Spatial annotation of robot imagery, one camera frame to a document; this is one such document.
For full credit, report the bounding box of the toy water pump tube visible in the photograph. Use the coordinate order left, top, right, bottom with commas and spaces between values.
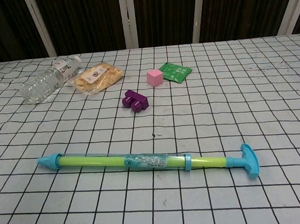
36, 136, 261, 197

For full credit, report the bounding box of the purple building block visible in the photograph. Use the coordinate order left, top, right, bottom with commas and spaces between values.
121, 88, 150, 113

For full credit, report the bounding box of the pink cube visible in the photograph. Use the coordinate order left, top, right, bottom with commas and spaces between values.
146, 67, 166, 87

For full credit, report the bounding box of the green foil sachet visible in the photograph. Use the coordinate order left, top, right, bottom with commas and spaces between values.
161, 60, 193, 85

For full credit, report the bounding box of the clear bag of beige snacks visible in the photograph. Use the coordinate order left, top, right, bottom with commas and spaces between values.
69, 59, 127, 97

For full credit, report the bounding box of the white black-grid tablecloth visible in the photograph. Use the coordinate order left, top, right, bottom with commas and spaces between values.
0, 34, 300, 224

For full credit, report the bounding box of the clear plastic water bottle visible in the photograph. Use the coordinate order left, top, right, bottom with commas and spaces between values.
17, 55, 84, 106

